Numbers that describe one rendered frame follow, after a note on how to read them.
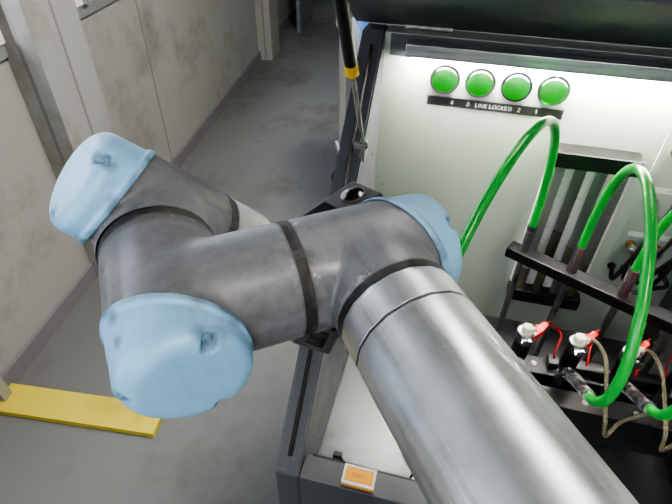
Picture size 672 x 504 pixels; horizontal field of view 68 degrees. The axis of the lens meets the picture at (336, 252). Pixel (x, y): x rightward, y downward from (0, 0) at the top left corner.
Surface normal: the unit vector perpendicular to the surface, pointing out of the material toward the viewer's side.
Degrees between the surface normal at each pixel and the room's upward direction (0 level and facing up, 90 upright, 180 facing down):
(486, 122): 90
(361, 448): 0
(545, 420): 15
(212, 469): 0
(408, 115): 90
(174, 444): 0
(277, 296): 58
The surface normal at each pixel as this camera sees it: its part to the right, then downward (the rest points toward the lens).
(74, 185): -0.62, -0.36
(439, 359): -0.38, -0.59
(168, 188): 0.47, -0.75
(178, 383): 0.37, 0.65
